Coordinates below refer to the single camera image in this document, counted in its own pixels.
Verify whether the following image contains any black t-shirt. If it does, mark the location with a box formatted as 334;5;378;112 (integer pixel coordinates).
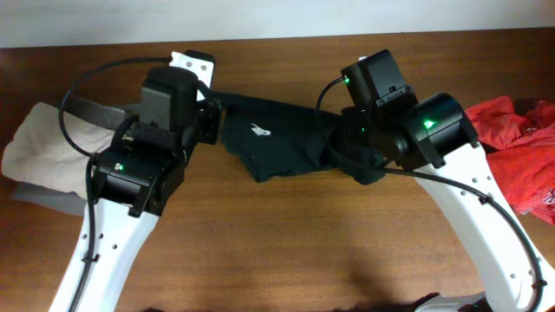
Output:
210;89;387;186

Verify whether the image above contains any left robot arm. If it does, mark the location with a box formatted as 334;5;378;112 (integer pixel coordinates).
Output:
49;65;221;311

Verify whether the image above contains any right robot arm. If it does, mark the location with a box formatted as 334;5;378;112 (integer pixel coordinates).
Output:
338;49;554;311

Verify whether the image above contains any red crumpled garment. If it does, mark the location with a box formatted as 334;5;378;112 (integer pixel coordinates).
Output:
466;95;554;224

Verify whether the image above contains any grey folded garment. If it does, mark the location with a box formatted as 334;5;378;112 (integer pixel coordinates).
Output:
9;95;142;218

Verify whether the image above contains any beige folded garment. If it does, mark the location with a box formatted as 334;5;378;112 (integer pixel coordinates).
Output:
2;102;88;199

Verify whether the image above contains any left black cable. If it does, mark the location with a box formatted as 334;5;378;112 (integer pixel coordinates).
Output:
58;56;173;312

